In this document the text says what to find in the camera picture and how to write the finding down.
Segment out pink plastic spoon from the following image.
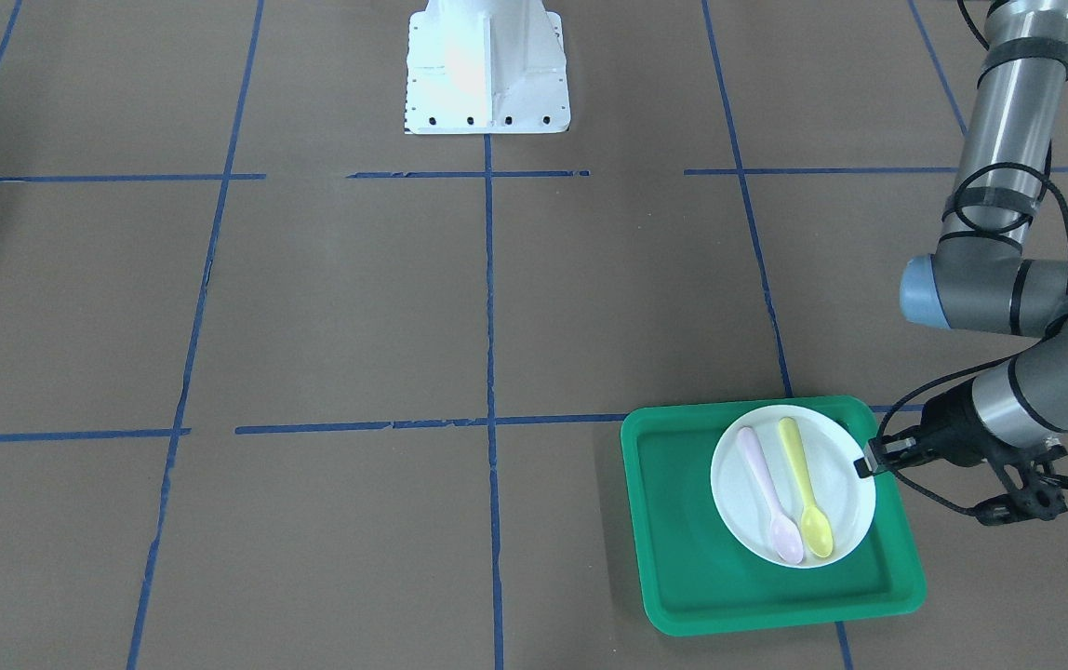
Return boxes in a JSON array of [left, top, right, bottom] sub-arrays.
[[737, 425, 806, 567]]

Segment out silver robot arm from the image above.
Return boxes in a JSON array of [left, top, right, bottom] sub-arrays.
[[855, 1, 1068, 526]]

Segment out yellow plastic spoon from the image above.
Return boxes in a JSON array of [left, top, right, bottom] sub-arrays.
[[778, 417, 834, 559]]

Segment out white round plate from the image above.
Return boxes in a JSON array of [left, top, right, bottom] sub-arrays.
[[710, 403, 877, 570]]

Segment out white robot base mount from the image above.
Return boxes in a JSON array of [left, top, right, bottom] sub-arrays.
[[403, 1, 572, 135]]

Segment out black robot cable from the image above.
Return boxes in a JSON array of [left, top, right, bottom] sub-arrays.
[[876, 0, 1068, 517]]

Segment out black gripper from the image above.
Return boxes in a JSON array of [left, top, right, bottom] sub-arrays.
[[854, 389, 1068, 527]]

